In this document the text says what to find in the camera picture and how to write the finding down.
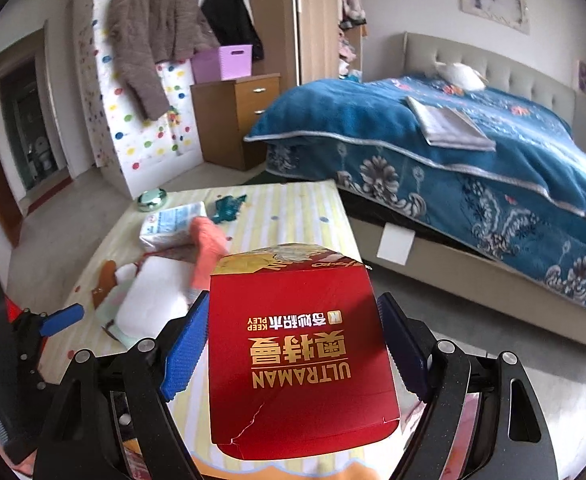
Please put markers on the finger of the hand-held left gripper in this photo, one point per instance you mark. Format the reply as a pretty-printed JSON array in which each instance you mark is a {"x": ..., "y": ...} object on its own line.
[{"x": 63, "y": 320}]

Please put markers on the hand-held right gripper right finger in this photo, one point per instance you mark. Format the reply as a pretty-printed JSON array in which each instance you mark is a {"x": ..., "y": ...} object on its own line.
[{"x": 403, "y": 350}]

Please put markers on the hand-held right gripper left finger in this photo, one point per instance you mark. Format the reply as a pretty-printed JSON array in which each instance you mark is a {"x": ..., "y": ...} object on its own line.
[{"x": 185, "y": 355}]

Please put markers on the red toy box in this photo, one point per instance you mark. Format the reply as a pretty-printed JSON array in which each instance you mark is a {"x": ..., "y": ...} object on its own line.
[{"x": 298, "y": 360}]

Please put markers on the white blue tissue packet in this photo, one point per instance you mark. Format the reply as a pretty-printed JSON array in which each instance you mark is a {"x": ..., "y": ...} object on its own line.
[{"x": 168, "y": 225}]

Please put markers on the orange brown scrap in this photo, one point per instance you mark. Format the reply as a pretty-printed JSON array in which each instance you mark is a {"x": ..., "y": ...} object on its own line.
[{"x": 104, "y": 280}]

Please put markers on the white paper tag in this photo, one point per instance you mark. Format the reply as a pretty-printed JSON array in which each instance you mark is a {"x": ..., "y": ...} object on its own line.
[{"x": 395, "y": 244}]

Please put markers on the salmon pink cloth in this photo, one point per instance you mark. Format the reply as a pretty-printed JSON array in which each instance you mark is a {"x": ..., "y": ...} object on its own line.
[{"x": 208, "y": 250}]

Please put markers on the round green tin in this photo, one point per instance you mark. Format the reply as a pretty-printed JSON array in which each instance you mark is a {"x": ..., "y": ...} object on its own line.
[{"x": 152, "y": 200}]

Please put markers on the teal wrapper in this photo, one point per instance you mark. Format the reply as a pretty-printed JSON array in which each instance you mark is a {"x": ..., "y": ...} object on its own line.
[{"x": 225, "y": 208}]

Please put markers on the white toilet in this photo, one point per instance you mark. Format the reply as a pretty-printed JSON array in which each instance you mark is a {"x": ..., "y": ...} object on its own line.
[{"x": 47, "y": 155}]

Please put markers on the yellow striped dotted tablecloth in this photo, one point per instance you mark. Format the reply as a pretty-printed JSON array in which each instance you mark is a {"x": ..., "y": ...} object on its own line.
[{"x": 293, "y": 215}]

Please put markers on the white colourful dotted board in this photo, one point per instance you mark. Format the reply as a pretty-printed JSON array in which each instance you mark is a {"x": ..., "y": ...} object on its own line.
[{"x": 138, "y": 145}]

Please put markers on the folded grey towel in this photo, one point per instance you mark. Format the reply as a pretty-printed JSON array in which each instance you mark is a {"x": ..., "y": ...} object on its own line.
[{"x": 453, "y": 125}]

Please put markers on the bed with blue blanket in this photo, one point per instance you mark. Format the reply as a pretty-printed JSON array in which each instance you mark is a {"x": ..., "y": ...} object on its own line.
[{"x": 373, "y": 120}]

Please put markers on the wooden drawer cabinet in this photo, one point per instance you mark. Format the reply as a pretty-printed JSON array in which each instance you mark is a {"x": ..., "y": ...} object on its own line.
[{"x": 233, "y": 120}]

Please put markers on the white plush toy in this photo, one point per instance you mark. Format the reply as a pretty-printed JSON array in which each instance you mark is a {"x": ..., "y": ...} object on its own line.
[{"x": 460, "y": 76}]

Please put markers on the purple plastic basket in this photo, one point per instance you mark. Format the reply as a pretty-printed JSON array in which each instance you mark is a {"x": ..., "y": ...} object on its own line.
[{"x": 223, "y": 62}]

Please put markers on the brown quilted jacket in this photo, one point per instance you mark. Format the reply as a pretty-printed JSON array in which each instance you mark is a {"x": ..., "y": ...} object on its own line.
[{"x": 143, "y": 35}]

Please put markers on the beige upholstered bed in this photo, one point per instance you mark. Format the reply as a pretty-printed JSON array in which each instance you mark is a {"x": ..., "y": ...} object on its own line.
[{"x": 523, "y": 75}]

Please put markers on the folded clothes pile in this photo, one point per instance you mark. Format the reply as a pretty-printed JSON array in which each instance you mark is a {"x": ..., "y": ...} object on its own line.
[{"x": 348, "y": 55}]

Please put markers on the wooden wardrobe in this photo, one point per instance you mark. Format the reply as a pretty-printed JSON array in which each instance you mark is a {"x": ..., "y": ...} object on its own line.
[{"x": 313, "y": 20}]

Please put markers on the black jacket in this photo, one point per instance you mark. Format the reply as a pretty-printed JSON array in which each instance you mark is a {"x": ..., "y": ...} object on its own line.
[{"x": 230, "y": 15}]

